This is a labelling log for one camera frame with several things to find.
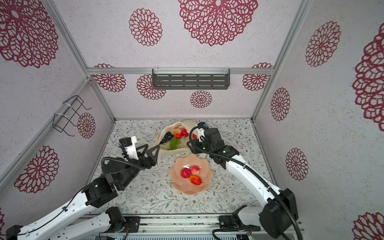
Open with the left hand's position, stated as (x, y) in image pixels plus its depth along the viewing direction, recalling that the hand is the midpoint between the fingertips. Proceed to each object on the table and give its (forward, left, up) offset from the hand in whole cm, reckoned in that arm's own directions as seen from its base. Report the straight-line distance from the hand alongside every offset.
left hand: (153, 147), depth 65 cm
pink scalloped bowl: (-1, -16, -29) cm, 33 cm away
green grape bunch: (+22, -5, -30) cm, 38 cm away
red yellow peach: (+1, -19, -27) cm, 33 cm away
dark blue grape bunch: (+27, 0, -29) cm, 40 cm away
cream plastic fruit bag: (+34, -10, -27) cm, 44 cm away
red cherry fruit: (+29, -7, -29) cm, 42 cm away
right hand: (+9, -15, -7) cm, 19 cm away
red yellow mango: (-5, -19, -27) cm, 34 cm away
